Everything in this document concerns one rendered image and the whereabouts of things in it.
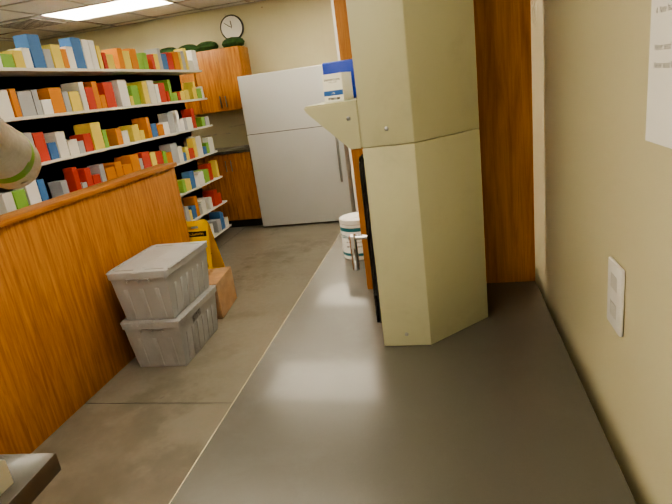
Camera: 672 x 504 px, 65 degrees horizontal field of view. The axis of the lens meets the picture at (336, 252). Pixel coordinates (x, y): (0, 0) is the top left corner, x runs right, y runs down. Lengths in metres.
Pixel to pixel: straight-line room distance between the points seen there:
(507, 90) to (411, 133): 0.44
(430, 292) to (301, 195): 5.20
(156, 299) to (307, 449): 2.48
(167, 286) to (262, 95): 3.51
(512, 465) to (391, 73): 0.75
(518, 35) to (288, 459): 1.13
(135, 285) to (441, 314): 2.42
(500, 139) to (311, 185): 4.91
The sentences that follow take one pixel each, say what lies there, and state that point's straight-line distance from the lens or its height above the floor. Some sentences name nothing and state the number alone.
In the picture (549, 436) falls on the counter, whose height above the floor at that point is 0.94.
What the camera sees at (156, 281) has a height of 0.59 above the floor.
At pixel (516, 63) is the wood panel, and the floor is 1.54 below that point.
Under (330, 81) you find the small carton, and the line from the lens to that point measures 1.23.
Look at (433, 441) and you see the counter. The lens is 0.98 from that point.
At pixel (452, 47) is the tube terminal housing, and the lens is 1.21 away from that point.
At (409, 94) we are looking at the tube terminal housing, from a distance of 1.12.
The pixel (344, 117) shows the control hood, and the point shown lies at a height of 1.48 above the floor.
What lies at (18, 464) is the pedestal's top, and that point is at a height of 0.94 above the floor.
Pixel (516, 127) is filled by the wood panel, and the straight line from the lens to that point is 1.51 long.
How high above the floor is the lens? 1.54
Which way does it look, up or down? 17 degrees down
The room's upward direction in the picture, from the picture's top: 8 degrees counter-clockwise
